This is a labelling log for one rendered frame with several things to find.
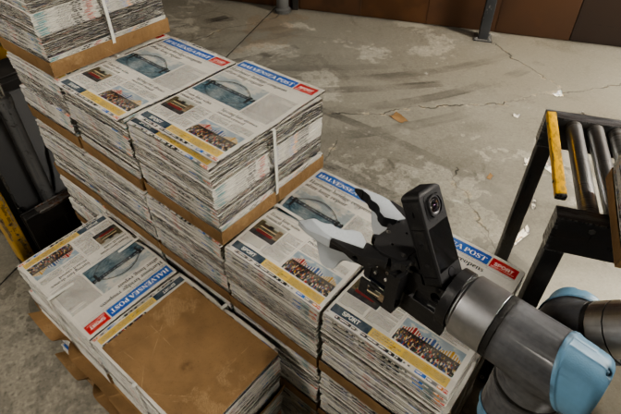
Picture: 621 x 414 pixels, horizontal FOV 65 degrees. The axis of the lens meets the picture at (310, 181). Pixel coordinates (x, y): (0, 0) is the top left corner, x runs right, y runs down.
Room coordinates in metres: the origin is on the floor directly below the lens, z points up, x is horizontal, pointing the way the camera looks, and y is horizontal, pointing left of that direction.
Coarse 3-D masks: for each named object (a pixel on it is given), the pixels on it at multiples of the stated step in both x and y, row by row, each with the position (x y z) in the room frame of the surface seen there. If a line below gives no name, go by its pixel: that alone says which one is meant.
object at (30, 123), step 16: (0, 64) 1.75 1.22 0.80; (0, 80) 1.63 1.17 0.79; (16, 80) 1.65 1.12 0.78; (16, 96) 1.63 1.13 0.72; (0, 128) 1.56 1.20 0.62; (32, 128) 1.64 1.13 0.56; (0, 144) 1.54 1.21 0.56; (32, 144) 1.62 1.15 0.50; (0, 160) 1.52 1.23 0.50; (16, 160) 1.56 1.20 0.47; (48, 160) 1.64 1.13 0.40; (16, 176) 1.54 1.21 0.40; (48, 176) 1.62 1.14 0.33; (16, 192) 1.51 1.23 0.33; (32, 192) 1.56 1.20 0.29
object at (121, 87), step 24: (144, 48) 1.31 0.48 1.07; (168, 48) 1.31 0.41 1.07; (192, 48) 1.31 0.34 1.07; (96, 72) 1.16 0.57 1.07; (120, 72) 1.16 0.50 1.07; (144, 72) 1.16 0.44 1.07; (168, 72) 1.16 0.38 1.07; (192, 72) 1.16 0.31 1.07; (216, 72) 1.16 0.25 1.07; (96, 96) 1.04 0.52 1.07; (120, 96) 1.04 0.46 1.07; (144, 96) 1.04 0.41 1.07; (168, 96) 1.04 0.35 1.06; (120, 120) 0.94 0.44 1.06
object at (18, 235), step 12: (0, 180) 1.39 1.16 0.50; (0, 192) 1.36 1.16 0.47; (0, 204) 1.34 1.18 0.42; (12, 204) 1.38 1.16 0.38; (0, 216) 1.33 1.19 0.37; (12, 216) 1.35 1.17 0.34; (0, 228) 1.37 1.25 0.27; (12, 228) 1.34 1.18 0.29; (24, 228) 1.38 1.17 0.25; (12, 240) 1.32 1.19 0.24; (24, 240) 1.35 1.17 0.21; (24, 252) 1.33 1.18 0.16; (36, 252) 1.38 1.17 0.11
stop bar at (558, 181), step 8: (552, 112) 1.36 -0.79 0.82; (552, 120) 1.31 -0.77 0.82; (552, 128) 1.26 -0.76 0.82; (552, 136) 1.22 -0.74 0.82; (552, 144) 1.18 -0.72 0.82; (560, 144) 1.18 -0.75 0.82; (552, 152) 1.14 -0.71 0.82; (560, 152) 1.14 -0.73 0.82; (552, 160) 1.11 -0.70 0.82; (560, 160) 1.10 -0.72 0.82; (552, 168) 1.07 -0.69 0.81; (560, 168) 1.06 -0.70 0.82; (552, 176) 1.05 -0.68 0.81; (560, 176) 1.03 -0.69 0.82; (560, 184) 1.00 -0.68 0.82; (560, 192) 0.96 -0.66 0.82
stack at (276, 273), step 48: (144, 192) 0.96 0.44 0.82; (336, 192) 0.95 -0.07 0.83; (144, 240) 1.00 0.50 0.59; (192, 240) 0.83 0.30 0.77; (240, 240) 0.78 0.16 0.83; (288, 240) 0.78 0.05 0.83; (240, 288) 0.74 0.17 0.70; (288, 288) 0.64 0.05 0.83; (336, 288) 0.64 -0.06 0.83; (288, 336) 0.64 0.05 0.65; (336, 336) 0.56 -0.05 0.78; (384, 336) 0.53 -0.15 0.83; (432, 336) 0.53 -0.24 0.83; (336, 384) 0.55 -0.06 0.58; (384, 384) 0.48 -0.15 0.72; (432, 384) 0.43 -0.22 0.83
